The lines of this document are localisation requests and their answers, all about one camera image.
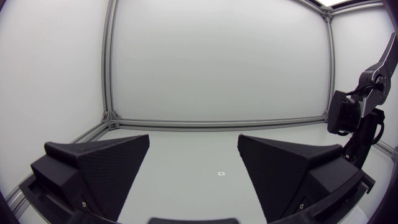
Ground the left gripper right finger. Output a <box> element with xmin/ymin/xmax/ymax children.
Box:
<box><xmin>237</xmin><ymin>134</ymin><xmax>365</xmax><ymax>223</ymax></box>

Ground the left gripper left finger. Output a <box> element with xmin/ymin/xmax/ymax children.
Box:
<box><xmin>30</xmin><ymin>134</ymin><xmax>150</xmax><ymax>222</ymax></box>

